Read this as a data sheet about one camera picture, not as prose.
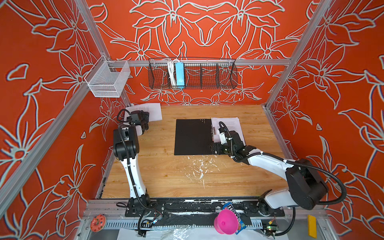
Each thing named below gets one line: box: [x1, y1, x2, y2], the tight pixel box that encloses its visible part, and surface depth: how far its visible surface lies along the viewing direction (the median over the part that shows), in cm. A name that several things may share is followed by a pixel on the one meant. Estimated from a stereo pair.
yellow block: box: [307, 214, 317, 239], surface depth 70 cm
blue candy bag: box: [222, 202, 247, 235], surface depth 71 cm
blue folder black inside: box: [174, 118, 225, 156], surface depth 107 cm
